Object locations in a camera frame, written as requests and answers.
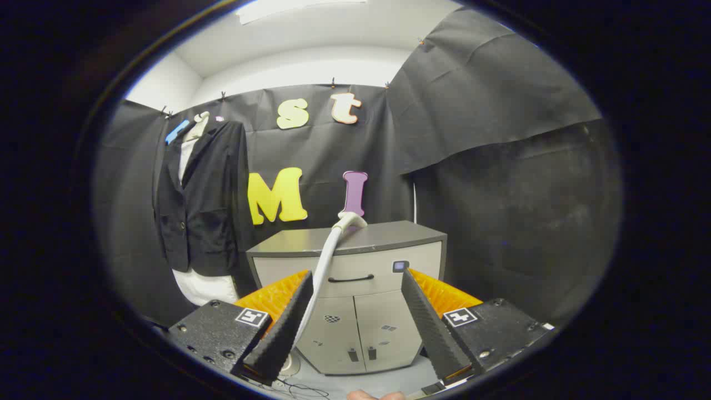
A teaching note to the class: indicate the cream clothes hanger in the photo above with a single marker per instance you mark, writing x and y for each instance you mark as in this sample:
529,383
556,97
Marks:
197,125

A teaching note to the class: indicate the black suit jacket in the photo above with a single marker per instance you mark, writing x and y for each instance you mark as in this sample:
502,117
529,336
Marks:
205,222

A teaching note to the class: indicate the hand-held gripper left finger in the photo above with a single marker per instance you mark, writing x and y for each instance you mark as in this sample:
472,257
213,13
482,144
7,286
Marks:
283,328

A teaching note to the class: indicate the ceiling light panel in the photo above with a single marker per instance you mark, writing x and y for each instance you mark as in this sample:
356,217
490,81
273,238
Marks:
294,8

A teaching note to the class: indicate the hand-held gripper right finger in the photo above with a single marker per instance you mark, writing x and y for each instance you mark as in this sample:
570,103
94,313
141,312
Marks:
430,328

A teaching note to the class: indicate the black backdrop cloth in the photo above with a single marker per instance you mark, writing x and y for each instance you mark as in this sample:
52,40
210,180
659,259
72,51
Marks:
500,166

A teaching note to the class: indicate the grey cabinet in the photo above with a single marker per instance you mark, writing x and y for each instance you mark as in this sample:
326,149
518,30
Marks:
366,328

